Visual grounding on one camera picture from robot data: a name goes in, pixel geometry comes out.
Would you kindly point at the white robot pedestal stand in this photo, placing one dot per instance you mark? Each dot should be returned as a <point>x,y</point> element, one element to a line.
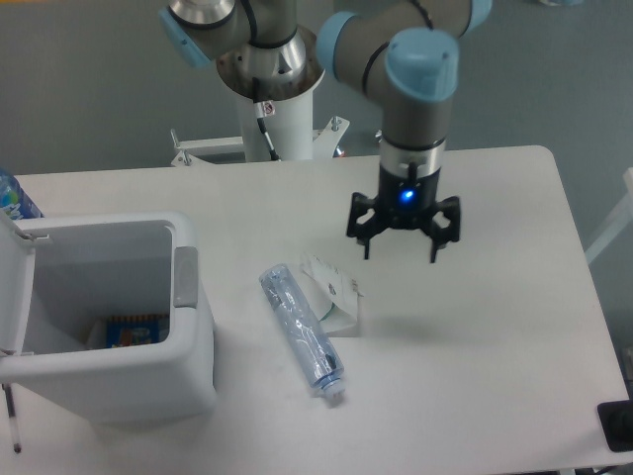
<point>273,89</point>

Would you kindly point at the black device at table edge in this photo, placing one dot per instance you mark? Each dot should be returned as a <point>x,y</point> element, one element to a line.
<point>616,421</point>

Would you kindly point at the blue snack packet in bin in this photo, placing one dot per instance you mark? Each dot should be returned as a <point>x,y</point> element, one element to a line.
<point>125,331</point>

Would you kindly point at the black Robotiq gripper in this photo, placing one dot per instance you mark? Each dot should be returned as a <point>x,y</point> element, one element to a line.
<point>402,204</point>

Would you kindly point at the white frame bar right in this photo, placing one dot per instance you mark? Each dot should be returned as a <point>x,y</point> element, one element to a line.
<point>613,224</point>

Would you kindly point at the white plastic trash can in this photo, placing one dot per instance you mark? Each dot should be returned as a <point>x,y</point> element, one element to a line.
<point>63,278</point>

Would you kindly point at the clear crushed plastic bottle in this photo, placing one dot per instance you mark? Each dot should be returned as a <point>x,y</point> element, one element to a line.
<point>311,346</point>

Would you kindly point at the white paper wrapper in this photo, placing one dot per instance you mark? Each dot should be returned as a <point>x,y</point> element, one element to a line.
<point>333,295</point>

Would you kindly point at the black and white pen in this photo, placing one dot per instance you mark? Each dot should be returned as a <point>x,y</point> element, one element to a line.
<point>12,417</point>

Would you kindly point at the blue labelled water bottle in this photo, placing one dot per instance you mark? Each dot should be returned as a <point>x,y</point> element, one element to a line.
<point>15,202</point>

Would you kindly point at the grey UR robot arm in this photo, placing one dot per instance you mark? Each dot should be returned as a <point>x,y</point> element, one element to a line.
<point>404,59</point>

